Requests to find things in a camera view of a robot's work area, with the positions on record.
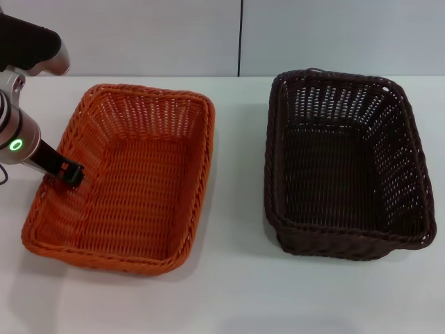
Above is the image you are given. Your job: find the orange woven basket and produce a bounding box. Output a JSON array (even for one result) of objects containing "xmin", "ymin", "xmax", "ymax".
[{"xmin": 21, "ymin": 83, "xmax": 216, "ymax": 278}]

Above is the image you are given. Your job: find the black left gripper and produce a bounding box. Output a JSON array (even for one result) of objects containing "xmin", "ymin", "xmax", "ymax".
[{"xmin": 29, "ymin": 138, "xmax": 86, "ymax": 191}]

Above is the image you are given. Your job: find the dark brown woven basket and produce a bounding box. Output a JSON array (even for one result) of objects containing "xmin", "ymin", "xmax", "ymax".
[{"xmin": 263, "ymin": 67, "xmax": 437, "ymax": 262}]

